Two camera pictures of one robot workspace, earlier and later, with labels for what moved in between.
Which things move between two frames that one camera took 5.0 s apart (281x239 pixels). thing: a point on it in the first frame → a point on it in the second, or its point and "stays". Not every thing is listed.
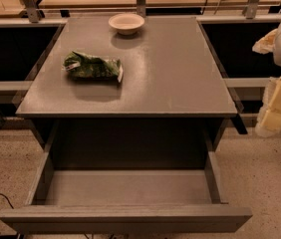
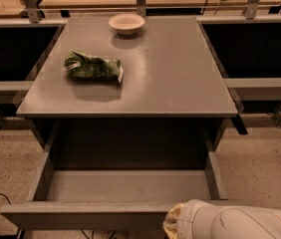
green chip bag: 84,66 stays
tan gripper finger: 266,44 → 190,220
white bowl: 126,23 stays
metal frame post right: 250,8 stays
